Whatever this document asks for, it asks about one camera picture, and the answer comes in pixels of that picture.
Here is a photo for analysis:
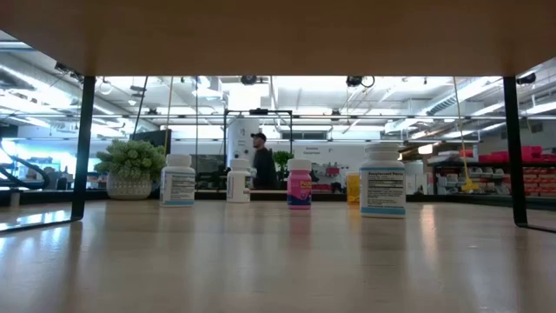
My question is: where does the pink bottle with white lid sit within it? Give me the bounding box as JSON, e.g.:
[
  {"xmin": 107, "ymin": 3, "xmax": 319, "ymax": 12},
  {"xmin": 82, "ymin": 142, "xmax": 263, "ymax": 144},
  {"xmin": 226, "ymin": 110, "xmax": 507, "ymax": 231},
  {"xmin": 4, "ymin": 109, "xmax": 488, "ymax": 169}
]
[{"xmin": 286, "ymin": 157, "xmax": 314, "ymax": 211}]

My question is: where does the small white pill bottle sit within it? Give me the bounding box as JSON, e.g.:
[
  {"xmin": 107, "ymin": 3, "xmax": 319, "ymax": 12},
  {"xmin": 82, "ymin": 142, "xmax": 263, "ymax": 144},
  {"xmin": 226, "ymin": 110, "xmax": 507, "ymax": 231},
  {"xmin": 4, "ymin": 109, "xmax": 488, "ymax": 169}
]
[{"xmin": 226, "ymin": 157, "xmax": 252, "ymax": 204}]

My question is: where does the small orange bottle white lid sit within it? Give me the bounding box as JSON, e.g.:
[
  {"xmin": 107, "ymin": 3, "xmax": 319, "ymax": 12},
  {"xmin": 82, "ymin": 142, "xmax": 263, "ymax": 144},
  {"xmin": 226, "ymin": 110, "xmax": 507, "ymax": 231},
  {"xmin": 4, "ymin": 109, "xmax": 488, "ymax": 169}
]
[{"xmin": 345, "ymin": 172, "xmax": 361, "ymax": 205}]

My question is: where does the medium white supplement bottle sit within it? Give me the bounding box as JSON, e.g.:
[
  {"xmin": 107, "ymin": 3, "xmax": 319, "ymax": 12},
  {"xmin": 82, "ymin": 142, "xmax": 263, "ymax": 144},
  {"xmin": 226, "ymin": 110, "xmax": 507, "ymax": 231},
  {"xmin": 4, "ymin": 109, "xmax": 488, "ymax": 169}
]
[{"xmin": 159, "ymin": 153, "xmax": 196, "ymax": 208}]

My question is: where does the large white supplement bottle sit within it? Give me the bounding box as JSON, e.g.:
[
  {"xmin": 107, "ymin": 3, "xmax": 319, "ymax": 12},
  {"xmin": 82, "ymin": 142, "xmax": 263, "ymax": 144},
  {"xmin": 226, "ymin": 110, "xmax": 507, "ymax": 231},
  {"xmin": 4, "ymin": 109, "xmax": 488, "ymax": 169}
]
[{"xmin": 359, "ymin": 142, "xmax": 407, "ymax": 219}]

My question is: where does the wooden shelf with black legs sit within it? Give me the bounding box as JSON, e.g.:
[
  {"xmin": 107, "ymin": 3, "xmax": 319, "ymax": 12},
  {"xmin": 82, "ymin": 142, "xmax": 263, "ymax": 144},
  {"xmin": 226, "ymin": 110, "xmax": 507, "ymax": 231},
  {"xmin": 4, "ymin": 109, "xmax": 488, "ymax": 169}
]
[{"xmin": 0, "ymin": 0, "xmax": 556, "ymax": 235}]

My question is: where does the small green potted plant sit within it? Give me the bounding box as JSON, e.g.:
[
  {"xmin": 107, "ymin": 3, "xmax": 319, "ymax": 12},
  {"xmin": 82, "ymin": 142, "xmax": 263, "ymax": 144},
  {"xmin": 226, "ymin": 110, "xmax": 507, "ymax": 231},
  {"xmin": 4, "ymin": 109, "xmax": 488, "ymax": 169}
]
[{"xmin": 273, "ymin": 150, "xmax": 295, "ymax": 182}]

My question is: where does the person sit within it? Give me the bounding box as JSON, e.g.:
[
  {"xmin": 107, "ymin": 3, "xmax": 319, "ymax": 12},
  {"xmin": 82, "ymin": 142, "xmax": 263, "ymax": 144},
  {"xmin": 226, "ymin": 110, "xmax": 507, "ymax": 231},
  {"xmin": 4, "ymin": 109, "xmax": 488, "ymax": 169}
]
[{"xmin": 251, "ymin": 131, "xmax": 278, "ymax": 190}]

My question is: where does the white cylindrical tank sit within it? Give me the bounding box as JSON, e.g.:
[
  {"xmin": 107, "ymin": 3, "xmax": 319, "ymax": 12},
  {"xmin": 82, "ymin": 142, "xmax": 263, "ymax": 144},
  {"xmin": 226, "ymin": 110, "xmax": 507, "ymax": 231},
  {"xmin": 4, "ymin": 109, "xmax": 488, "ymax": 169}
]
[{"xmin": 226, "ymin": 116, "xmax": 261, "ymax": 173}]

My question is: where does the black monitor screen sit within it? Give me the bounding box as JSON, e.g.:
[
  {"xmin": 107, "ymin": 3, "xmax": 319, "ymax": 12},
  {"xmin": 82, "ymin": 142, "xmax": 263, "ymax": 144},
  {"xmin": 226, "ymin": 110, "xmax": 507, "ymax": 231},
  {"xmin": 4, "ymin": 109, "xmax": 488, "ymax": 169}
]
[{"xmin": 129, "ymin": 129, "xmax": 173, "ymax": 154}]

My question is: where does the green plant in white pot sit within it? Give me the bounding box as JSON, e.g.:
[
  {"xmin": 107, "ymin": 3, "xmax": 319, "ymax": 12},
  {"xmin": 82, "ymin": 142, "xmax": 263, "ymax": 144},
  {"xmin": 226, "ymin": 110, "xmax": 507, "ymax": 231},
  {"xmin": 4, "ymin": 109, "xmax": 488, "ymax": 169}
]
[{"xmin": 93, "ymin": 138, "xmax": 169, "ymax": 201}]

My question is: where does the rack with red bins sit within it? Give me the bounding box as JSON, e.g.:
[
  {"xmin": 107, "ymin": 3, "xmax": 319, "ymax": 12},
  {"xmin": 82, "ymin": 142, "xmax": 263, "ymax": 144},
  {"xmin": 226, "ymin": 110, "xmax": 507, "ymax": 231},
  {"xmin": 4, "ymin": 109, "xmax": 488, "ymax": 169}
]
[{"xmin": 434, "ymin": 145, "xmax": 556, "ymax": 197}]

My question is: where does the black metal table frame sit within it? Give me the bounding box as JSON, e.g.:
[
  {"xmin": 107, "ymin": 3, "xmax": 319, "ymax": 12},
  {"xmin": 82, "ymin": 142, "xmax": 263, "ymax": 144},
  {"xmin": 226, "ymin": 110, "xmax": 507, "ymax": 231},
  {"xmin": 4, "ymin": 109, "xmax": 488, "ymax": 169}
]
[{"xmin": 0, "ymin": 187, "xmax": 556, "ymax": 210}]

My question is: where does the black ceiling device with cable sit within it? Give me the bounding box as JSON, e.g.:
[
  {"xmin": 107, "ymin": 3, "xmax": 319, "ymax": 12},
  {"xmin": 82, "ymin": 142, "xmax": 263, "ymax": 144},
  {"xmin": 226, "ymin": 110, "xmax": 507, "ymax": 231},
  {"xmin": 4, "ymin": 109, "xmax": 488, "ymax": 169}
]
[{"xmin": 345, "ymin": 75, "xmax": 375, "ymax": 89}]

